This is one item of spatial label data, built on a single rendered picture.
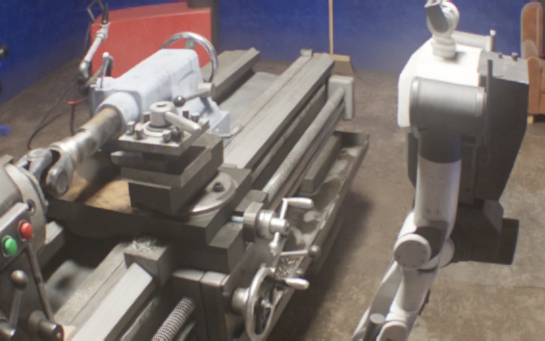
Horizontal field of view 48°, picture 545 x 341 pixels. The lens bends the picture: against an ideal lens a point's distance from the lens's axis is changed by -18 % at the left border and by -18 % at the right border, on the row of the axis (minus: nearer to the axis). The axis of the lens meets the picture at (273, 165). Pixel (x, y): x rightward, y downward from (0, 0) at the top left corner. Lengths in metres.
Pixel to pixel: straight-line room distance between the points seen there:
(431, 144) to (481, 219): 0.33
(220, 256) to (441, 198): 0.64
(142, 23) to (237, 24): 1.62
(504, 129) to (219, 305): 0.83
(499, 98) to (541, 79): 3.60
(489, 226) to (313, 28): 4.52
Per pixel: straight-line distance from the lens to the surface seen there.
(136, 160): 1.67
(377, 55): 5.84
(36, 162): 1.57
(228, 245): 1.71
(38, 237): 1.45
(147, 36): 4.69
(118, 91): 1.95
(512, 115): 1.39
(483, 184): 1.45
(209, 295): 1.74
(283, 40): 6.01
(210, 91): 2.18
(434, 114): 1.23
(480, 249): 1.56
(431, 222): 1.31
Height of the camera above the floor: 1.76
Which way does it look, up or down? 25 degrees down
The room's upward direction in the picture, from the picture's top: 2 degrees counter-clockwise
